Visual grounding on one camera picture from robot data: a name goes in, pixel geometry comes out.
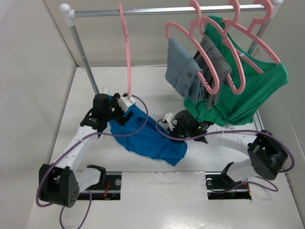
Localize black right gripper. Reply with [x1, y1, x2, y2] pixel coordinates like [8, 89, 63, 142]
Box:
[167, 120, 191, 145]

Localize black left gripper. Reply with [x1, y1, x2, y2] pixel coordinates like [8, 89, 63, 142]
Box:
[104, 94, 133, 126]

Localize blue t shirt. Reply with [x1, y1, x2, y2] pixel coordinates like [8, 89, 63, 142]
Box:
[110, 105, 187, 166]

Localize pink plastic hanger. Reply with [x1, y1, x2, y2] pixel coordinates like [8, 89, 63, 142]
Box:
[119, 2, 132, 99]

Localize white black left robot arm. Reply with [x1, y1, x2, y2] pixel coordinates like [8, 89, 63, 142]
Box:
[36, 93, 136, 208]

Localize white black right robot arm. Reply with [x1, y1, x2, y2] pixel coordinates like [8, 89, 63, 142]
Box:
[162, 110, 288, 193]

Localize green t shirt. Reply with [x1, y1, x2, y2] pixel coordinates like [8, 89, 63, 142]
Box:
[184, 24, 289, 126]

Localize pink hanger with jeans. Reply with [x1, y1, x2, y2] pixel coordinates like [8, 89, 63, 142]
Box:
[165, 0, 220, 94]

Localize pink hanger with grey cloth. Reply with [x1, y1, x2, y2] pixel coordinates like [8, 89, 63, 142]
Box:
[199, 0, 246, 95]

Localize pink hanger with green shirt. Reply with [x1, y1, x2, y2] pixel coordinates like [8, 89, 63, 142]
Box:
[222, 0, 281, 76]

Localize folded blue denim jeans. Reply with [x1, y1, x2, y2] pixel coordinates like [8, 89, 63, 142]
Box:
[165, 38, 203, 103]

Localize grey folded garment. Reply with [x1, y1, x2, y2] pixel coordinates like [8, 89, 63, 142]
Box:
[193, 35, 232, 110]

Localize silver white clothes rack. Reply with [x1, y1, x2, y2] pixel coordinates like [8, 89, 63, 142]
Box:
[60, 0, 283, 94]

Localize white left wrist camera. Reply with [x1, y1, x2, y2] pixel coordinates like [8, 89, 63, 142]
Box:
[117, 96, 136, 113]

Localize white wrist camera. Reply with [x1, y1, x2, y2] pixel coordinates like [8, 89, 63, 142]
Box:
[117, 96, 136, 113]
[161, 112, 174, 124]

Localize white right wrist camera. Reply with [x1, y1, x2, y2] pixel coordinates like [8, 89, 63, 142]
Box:
[161, 112, 174, 124]

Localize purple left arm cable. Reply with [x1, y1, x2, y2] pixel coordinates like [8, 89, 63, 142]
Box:
[35, 94, 150, 229]

